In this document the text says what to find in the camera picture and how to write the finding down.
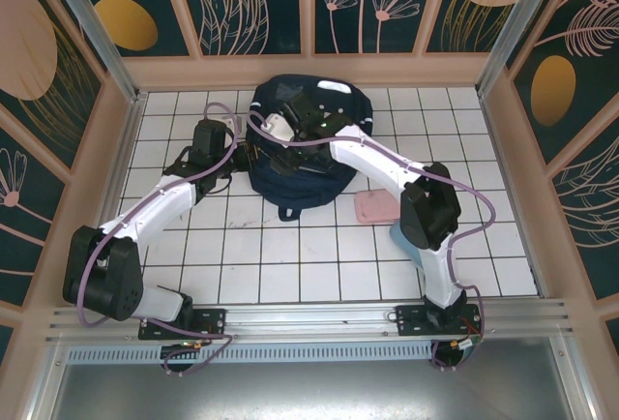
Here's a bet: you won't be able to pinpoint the wall panel oval pink fern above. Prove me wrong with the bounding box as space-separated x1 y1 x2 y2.
505 0 619 167

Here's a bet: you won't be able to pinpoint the grey metal sheet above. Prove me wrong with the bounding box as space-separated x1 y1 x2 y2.
45 361 599 420

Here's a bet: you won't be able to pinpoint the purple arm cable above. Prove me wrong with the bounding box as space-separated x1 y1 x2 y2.
247 110 498 372
76 102 243 376

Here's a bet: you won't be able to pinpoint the aluminium corner post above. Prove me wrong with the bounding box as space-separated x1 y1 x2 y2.
476 0 568 98
38 0 146 105

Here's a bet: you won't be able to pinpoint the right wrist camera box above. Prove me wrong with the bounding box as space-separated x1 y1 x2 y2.
260 112 294 143

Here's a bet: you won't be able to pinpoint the long aluminium mounting rail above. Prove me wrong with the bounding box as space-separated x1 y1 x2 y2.
45 297 576 345

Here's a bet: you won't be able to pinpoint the navy blue backpack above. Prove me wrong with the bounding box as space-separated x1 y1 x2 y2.
245 75 374 221

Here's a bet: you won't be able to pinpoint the wall panel three pink flowers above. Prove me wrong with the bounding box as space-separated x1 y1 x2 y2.
311 0 442 57

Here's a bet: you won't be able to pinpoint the wall panel disc gold lines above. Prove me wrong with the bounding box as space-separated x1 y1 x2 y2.
0 0 106 173

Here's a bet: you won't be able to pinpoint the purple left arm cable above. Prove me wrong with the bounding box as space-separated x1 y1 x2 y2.
76 102 243 376

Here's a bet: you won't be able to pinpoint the wall panel single pink flower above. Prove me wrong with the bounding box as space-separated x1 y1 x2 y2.
0 100 72 313

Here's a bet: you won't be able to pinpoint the wall panel pink fern leaves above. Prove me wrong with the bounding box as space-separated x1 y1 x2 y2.
545 122 619 303

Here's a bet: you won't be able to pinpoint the pink pencil case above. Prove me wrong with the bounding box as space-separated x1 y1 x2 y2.
352 189 402 225

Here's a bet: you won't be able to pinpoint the light blue glasses case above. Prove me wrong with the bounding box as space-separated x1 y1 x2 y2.
389 224 422 259

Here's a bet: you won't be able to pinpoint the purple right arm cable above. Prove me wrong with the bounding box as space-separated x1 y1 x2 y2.
247 110 498 372

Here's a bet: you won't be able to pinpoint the wall panel golden oval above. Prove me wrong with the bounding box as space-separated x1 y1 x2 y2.
60 0 202 59

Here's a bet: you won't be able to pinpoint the slotted grey cable duct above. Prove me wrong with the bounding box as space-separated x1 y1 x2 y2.
65 342 436 366

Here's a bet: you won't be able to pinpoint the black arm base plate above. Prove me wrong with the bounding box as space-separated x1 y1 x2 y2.
138 307 228 342
395 304 485 340

